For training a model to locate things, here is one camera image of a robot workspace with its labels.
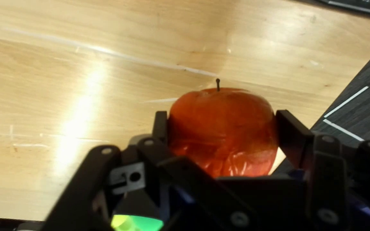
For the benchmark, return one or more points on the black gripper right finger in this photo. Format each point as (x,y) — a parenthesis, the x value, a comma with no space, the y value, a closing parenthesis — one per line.
(296,138)

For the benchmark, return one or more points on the red apple toy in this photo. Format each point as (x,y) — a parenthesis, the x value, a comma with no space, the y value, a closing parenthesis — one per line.
(224,128)

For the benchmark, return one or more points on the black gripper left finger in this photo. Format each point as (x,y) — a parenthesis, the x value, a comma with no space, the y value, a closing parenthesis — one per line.
(159,128)

